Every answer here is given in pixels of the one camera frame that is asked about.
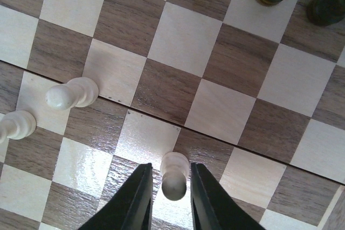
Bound wooden chess board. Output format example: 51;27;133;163
1;0;344;229

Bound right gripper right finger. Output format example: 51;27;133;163
190;163;263;229

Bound white pawn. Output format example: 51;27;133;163
1;110;37;143
160;152;190;201
45;77;99;110

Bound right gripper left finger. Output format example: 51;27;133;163
79;163;153;229

